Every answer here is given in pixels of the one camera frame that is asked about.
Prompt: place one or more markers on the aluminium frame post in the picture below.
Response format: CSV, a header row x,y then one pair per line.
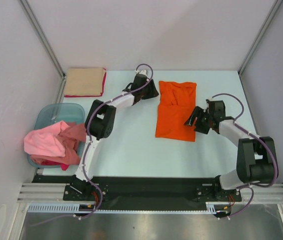
x,y
275,8
38,30

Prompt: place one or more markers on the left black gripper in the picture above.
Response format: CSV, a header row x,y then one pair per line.
x,y
153,91

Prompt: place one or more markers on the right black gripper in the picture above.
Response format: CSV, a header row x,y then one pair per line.
x,y
198,112

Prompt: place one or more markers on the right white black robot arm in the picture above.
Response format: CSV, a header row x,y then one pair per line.
x,y
256,161

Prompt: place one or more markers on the light pink t shirt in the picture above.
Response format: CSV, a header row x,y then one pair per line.
x,y
45,141

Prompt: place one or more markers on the folded red t shirt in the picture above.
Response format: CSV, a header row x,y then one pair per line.
x,y
103,83

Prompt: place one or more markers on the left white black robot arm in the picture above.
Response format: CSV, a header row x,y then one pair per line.
x,y
100,123

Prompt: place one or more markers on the white slotted cable duct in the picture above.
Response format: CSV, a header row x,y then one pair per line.
x,y
87,208

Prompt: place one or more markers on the blue plastic basket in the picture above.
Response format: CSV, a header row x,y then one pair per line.
x,y
71,113

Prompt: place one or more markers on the right aluminium frame post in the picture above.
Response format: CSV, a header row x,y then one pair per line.
x,y
275,8

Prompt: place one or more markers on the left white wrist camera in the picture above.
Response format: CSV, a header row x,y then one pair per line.
x,y
142,73

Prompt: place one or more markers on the left aluminium frame post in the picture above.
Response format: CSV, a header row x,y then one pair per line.
x,y
38,30

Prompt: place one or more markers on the folded beige t shirt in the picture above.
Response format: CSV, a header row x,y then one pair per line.
x,y
82,81

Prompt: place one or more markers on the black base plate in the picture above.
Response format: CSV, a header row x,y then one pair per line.
x,y
144,193

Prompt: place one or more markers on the orange t shirt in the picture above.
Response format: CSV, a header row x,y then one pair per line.
x,y
177,102

